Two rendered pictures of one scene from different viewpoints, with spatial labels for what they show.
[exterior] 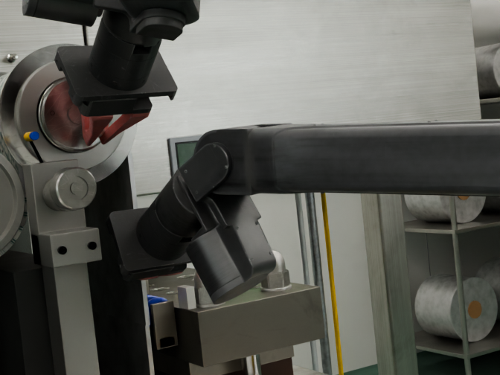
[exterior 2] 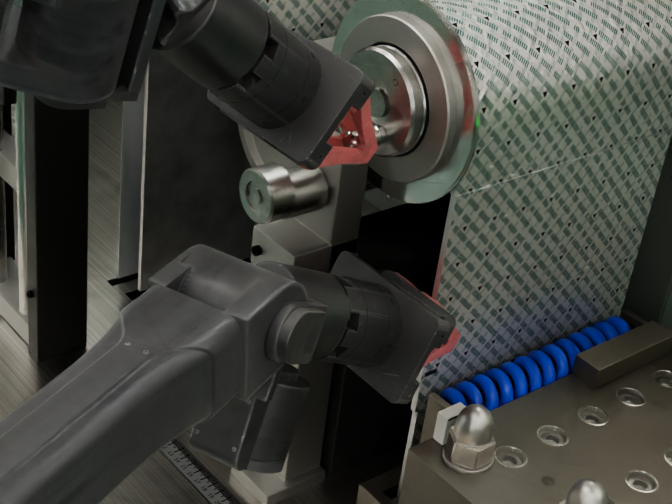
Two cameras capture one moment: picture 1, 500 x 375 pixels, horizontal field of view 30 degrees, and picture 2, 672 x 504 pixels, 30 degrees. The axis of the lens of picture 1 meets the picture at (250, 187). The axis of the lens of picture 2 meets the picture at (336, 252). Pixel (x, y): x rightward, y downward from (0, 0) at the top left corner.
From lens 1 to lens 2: 1.04 m
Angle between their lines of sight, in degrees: 78
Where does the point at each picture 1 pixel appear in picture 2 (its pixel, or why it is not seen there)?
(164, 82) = (302, 141)
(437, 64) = not seen: outside the picture
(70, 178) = (254, 181)
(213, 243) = not seen: hidden behind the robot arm
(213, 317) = (424, 473)
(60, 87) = (365, 56)
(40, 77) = (367, 28)
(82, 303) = not seen: hidden behind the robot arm
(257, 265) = (198, 444)
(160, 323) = (430, 422)
